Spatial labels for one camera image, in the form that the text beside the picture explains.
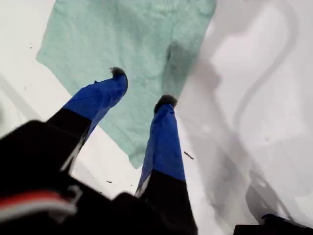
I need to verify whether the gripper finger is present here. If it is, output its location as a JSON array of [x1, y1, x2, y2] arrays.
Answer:
[[47, 66, 129, 157], [135, 94, 198, 231]]

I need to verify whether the pale green t-shirt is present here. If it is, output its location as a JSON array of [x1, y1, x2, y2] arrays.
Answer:
[[36, 0, 217, 169]]

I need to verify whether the red white servo wire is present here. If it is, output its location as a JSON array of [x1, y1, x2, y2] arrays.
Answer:
[[0, 189, 79, 222]]

